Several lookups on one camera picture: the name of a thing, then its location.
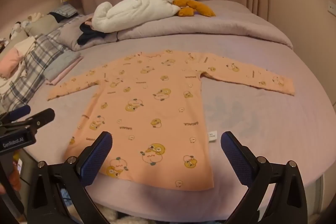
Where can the bed with purple sheet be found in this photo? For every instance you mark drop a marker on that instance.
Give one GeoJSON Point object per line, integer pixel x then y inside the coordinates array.
{"type": "Point", "coordinates": [262, 121]}

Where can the orange cartoon print shirt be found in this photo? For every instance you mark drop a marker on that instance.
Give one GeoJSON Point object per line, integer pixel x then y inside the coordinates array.
{"type": "Point", "coordinates": [157, 108]}

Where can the striped grey clothing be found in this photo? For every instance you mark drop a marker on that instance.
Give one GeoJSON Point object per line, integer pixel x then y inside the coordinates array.
{"type": "Point", "coordinates": [64, 11]}

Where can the white plush goose toy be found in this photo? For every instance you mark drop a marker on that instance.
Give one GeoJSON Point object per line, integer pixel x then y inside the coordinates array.
{"type": "Point", "coordinates": [136, 11]}

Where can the grey folded cloth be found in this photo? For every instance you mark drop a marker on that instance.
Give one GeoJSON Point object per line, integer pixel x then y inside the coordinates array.
{"type": "Point", "coordinates": [60, 64]}

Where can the beige pillow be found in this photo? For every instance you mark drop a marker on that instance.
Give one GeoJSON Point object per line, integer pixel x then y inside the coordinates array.
{"type": "Point", "coordinates": [44, 24]}

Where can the small plush toy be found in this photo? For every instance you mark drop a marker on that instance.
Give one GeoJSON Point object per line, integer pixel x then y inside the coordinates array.
{"type": "Point", "coordinates": [32, 17]}

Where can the dark clothes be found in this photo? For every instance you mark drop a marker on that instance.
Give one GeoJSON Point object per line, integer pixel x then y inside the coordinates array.
{"type": "Point", "coordinates": [86, 36]}

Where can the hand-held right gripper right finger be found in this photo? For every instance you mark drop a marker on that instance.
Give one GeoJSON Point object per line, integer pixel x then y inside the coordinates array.
{"type": "Point", "coordinates": [236, 162]}

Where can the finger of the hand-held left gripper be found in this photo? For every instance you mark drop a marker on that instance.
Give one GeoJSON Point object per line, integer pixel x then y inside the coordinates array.
{"type": "Point", "coordinates": [18, 111]}
{"type": "Point", "coordinates": [43, 116]}

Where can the pink folded cloth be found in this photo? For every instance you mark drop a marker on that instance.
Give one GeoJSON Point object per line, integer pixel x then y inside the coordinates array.
{"type": "Point", "coordinates": [71, 69]}

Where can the cream and pink clothes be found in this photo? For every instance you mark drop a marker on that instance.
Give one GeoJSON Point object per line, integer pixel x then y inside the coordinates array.
{"type": "Point", "coordinates": [10, 61]}

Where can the person's left hand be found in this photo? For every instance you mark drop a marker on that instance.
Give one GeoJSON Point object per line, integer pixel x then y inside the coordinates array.
{"type": "Point", "coordinates": [14, 179]}

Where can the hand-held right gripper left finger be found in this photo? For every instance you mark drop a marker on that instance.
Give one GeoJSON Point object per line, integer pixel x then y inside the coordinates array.
{"type": "Point", "coordinates": [95, 162]}

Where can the grey plaid pillow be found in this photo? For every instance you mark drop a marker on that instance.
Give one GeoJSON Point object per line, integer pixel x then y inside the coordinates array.
{"type": "Point", "coordinates": [34, 64]}

